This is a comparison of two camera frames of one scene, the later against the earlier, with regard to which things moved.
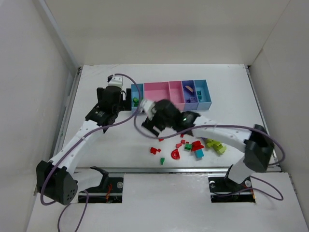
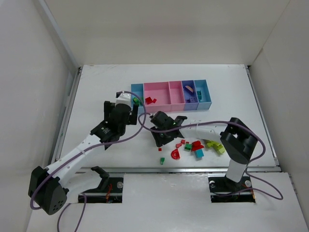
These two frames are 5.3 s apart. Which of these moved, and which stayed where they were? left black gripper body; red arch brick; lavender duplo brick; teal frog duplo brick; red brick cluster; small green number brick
Moved: red brick cluster; left black gripper body
Stayed: red arch brick; small green number brick; lavender duplo brick; teal frog duplo brick
